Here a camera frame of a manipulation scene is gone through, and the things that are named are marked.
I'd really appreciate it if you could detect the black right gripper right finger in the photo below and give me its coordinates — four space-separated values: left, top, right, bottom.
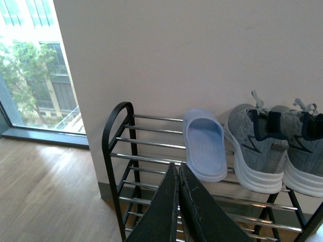
179 164 252 242

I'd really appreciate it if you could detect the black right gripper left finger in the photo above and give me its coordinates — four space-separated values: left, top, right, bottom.
126 163 179 241

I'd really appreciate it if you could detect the light blue slide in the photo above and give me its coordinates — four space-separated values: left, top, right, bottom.
183 108 228 182

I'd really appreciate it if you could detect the grey knit sneaker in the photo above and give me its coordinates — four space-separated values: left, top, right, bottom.
271 98 322 198
224 90 289 194

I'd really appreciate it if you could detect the black metal shoe rack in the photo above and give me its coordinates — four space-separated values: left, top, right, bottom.
102 102 322 241

